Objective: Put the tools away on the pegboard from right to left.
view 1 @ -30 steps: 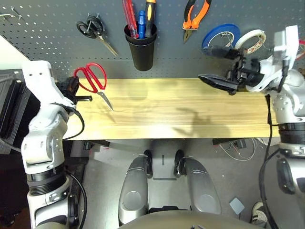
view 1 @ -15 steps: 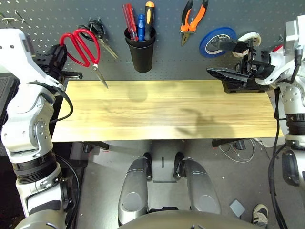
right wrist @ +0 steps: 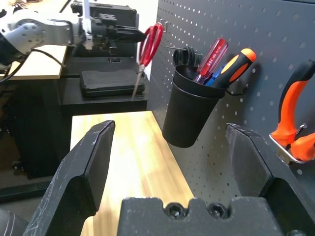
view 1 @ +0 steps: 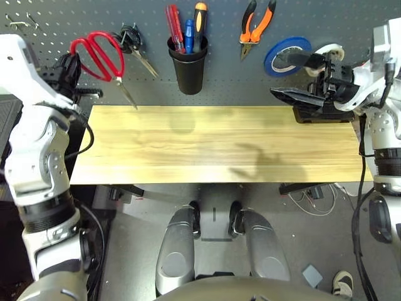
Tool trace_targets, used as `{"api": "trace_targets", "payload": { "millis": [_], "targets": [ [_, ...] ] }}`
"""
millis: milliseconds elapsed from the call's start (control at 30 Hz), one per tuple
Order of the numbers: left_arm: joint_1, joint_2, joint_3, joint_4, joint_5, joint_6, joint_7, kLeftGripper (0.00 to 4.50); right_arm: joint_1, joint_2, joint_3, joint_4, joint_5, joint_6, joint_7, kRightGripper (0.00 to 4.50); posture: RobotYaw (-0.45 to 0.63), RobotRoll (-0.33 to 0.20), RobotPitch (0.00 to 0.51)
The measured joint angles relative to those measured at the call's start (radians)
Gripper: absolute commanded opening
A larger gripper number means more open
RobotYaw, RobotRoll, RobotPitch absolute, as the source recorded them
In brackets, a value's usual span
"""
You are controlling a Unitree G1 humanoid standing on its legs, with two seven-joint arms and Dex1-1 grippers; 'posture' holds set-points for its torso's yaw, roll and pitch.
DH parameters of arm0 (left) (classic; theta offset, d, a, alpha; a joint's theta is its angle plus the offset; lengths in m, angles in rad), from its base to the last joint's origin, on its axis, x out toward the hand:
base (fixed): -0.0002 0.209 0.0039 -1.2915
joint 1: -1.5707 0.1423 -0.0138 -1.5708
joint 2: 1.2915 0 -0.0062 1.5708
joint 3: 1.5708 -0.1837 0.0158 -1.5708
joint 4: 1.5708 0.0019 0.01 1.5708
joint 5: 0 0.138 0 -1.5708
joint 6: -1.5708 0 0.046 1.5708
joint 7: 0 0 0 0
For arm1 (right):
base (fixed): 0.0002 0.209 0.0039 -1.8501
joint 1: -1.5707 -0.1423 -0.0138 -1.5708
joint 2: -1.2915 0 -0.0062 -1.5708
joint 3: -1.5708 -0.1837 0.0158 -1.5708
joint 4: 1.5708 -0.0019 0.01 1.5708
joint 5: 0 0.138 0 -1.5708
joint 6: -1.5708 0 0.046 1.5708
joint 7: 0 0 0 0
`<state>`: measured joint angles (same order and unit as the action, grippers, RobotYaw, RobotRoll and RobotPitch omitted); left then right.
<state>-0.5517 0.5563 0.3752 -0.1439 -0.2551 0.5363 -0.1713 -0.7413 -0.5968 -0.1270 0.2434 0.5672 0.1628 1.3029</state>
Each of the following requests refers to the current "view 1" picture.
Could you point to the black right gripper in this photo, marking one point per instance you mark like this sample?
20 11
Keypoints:
341 84

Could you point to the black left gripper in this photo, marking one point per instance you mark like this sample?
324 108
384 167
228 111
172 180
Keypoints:
67 75

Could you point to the orange black pliers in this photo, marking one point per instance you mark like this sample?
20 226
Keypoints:
249 37

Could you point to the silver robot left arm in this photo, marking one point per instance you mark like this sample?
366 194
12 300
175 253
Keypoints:
34 156

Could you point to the dark grey pegboard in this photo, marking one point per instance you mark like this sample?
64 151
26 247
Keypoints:
219 62

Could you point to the blue tape roll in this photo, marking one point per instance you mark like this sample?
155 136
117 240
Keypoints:
269 59

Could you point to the white tape roll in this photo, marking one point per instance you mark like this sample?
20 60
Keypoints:
332 48

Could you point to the black rectangular case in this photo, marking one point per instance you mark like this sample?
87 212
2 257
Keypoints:
329 117

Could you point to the metal scissors peg hook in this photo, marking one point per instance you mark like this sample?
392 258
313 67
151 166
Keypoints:
128 28

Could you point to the black table leg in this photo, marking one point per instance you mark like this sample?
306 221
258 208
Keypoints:
294 188
128 191

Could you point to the black power adapter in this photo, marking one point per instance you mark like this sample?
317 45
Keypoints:
315 192

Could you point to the black plastic cup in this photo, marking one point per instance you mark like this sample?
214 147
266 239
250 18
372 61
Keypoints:
188 75

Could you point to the silver robot right leg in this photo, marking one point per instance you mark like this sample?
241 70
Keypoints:
266 247

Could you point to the silver robot leg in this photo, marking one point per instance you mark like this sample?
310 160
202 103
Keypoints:
266 247
175 251

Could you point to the grey square pad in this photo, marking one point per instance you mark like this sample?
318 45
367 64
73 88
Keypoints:
312 275

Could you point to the silver robot left leg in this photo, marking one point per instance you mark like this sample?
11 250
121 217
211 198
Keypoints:
175 251

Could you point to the person's grey sneaker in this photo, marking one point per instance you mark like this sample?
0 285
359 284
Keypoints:
343 283

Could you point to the grey robot torso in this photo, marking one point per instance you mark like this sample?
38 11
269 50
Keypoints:
235 291

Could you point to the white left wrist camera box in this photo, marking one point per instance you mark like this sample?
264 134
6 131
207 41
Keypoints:
15 69

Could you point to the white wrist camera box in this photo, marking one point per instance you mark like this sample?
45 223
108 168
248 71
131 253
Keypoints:
15 69
391 40

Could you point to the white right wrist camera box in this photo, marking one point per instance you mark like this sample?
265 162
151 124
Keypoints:
391 40

